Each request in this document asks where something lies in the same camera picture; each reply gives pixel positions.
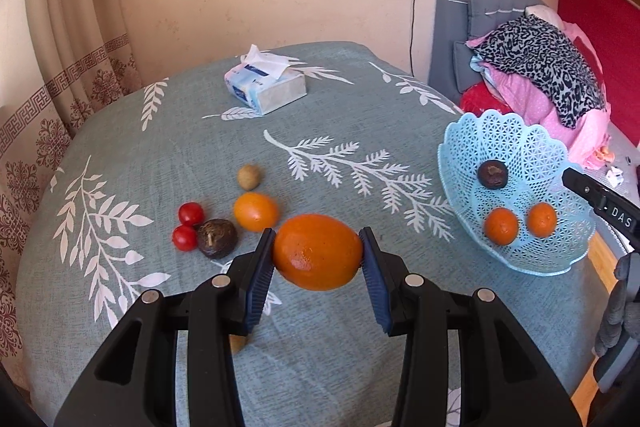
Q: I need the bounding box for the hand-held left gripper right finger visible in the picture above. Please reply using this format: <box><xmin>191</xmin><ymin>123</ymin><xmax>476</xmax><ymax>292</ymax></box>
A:
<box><xmin>357</xmin><ymin>227</ymin><xmax>583</xmax><ymax>427</ymax></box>

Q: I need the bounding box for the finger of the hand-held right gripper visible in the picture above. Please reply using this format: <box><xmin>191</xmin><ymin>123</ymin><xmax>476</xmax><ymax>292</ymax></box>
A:
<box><xmin>561</xmin><ymin>167</ymin><xmax>603</xmax><ymax>208</ymax></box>

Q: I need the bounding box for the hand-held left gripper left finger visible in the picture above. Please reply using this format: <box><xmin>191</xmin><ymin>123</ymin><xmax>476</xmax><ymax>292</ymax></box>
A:
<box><xmin>52</xmin><ymin>227</ymin><xmax>278</xmax><ymax>427</ymax></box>

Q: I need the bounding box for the dark passion fruit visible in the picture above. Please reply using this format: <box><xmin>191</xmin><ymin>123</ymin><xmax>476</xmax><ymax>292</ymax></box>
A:
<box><xmin>195</xmin><ymin>218</ymin><xmax>238</xmax><ymax>259</ymax></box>
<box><xmin>476</xmin><ymin>160</ymin><xmax>510</xmax><ymax>190</ymax></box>

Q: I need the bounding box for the large orange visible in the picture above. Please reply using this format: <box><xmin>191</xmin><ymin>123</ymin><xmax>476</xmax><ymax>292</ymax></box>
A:
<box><xmin>272</xmin><ymin>213</ymin><xmax>364</xmax><ymax>292</ymax></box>

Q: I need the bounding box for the light blue lattice basket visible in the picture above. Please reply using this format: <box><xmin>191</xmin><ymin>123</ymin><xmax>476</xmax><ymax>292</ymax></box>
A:
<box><xmin>437</xmin><ymin>110</ymin><xmax>597</xmax><ymax>278</ymax></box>

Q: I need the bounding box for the small orange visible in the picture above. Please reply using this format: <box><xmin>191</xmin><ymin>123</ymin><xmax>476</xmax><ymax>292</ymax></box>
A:
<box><xmin>233</xmin><ymin>191</ymin><xmax>279</xmax><ymax>232</ymax></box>
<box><xmin>526</xmin><ymin>202</ymin><xmax>558</xmax><ymax>238</ymax></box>
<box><xmin>483</xmin><ymin>208</ymin><xmax>520</xmax><ymax>245</ymax></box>

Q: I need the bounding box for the red tomato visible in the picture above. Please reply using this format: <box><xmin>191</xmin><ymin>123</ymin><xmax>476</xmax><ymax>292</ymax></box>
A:
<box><xmin>172</xmin><ymin>225</ymin><xmax>199</xmax><ymax>252</ymax></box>
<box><xmin>178</xmin><ymin>202</ymin><xmax>205</xmax><ymax>226</ymax></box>

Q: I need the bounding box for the brown kiwi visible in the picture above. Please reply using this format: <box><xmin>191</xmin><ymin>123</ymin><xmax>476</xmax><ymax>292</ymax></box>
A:
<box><xmin>237</xmin><ymin>164</ymin><xmax>262</xmax><ymax>191</ymax></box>

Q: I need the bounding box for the person's right hand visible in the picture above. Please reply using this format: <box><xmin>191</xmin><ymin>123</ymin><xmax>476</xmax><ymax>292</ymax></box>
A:
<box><xmin>594</xmin><ymin>252</ymin><xmax>640</xmax><ymax>358</ymax></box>

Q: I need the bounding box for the grey knitted mat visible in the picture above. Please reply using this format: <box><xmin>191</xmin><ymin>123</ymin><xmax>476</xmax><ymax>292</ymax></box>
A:
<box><xmin>600</xmin><ymin>127</ymin><xmax>640</xmax><ymax>208</ymax></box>

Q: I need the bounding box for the dark passion fruit in basket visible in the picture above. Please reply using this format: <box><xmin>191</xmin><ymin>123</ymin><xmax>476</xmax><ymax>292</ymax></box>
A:
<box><xmin>476</xmin><ymin>160</ymin><xmax>510</xmax><ymax>190</ymax></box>

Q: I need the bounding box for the pile of clothes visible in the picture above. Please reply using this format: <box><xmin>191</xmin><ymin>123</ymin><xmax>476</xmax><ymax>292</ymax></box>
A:
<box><xmin>467</xmin><ymin>20</ymin><xmax>613</xmax><ymax>168</ymax></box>

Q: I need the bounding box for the red floral blanket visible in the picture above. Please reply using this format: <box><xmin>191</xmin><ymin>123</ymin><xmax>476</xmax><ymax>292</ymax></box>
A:
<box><xmin>460</xmin><ymin>82</ymin><xmax>516</xmax><ymax>118</ymax></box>

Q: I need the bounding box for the leopard print cloth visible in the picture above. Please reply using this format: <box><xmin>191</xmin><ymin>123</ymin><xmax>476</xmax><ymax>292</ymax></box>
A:
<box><xmin>472</xmin><ymin>14</ymin><xmax>606</xmax><ymax>130</ymax></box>

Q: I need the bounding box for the small grey cushion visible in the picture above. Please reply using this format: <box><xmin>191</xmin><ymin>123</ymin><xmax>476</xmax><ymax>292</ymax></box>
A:
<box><xmin>452</xmin><ymin>40</ymin><xmax>482</xmax><ymax>94</ymax></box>

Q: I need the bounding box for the white pillow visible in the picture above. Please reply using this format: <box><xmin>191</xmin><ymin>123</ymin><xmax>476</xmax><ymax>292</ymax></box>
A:
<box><xmin>525</xmin><ymin>4</ymin><xmax>564</xmax><ymax>26</ymax></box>

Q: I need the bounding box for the teal leaf print tablecloth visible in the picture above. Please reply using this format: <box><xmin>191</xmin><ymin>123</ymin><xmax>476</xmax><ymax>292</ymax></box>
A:
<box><xmin>15</xmin><ymin>41</ymin><xmax>608</xmax><ymax>427</ymax></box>

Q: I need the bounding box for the large grey cushion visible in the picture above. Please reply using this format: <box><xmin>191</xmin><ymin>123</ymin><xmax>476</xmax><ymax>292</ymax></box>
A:
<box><xmin>467</xmin><ymin>0</ymin><xmax>546</xmax><ymax>41</ymax></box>

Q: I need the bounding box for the grey chair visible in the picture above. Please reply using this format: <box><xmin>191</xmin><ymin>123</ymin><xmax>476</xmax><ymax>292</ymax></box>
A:
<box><xmin>429</xmin><ymin>0</ymin><xmax>473</xmax><ymax>104</ymax></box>

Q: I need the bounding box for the blue white tissue pack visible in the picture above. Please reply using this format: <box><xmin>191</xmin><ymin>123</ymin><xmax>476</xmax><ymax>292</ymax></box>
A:
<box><xmin>223</xmin><ymin>44</ymin><xmax>307</xmax><ymax>115</ymax></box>

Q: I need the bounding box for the beige patterned curtain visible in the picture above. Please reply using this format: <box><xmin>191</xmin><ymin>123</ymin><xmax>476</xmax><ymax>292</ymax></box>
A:
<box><xmin>0</xmin><ymin>0</ymin><xmax>146</xmax><ymax>373</ymax></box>

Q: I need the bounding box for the red wall panel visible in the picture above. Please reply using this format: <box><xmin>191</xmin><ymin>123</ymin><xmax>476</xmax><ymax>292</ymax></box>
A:
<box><xmin>557</xmin><ymin>0</ymin><xmax>640</xmax><ymax>148</ymax></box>

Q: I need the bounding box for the black power cable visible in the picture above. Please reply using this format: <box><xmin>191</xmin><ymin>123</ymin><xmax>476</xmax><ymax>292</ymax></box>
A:
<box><xmin>408</xmin><ymin>0</ymin><xmax>419</xmax><ymax>75</ymax></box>

